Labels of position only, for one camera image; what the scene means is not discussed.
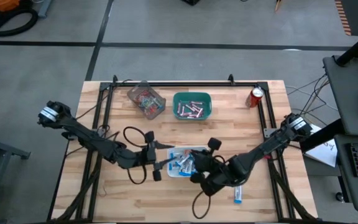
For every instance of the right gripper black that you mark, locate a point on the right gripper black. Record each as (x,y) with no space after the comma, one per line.
(210,169)

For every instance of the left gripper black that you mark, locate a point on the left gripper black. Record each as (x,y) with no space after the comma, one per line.
(150,154)

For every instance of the red white candy roll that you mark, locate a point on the red white candy roll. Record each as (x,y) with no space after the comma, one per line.
(179,108)
(183,111)
(191,108)
(200,112)
(197,102)
(193,116)

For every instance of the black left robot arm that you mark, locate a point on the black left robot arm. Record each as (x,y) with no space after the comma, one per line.
(95,143)

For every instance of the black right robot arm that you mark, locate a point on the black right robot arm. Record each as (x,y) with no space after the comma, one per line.
(266,149)

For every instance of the white plastic bin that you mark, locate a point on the white plastic bin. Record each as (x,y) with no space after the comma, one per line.
(174,174)

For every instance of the clear grey plastic bin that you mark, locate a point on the clear grey plastic bin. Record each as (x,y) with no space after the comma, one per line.
(154,113)

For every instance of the teal plastic bin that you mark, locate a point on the teal plastic bin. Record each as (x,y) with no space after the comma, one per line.
(206,99)

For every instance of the red tag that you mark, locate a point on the red tag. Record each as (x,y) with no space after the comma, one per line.
(267,157)

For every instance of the red soda can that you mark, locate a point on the red soda can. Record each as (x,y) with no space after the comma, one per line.
(253,99)

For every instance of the black slanted pole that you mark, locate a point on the black slanted pole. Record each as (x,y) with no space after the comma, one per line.
(322,135)
(356,46)

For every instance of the white paper sheet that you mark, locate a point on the white paper sheet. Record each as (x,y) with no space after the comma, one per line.
(325,154)

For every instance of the dark grey desk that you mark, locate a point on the dark grey desk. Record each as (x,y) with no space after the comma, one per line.
(346,93)
(343,174)

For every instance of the black caster wheel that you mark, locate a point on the black caster wheel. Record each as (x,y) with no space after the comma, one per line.
(340,197)

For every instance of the black floor object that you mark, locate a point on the black floor object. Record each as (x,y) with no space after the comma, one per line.
(190,2)

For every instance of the wooden stick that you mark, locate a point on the wooden stick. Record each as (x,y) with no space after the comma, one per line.
(278,4)

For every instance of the black aluminium table frame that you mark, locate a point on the black aluminium table frame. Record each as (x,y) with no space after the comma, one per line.
(197,84)

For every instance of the grey metal bench frame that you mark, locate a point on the grey metal bench frame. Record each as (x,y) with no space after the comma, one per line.
(5,147)

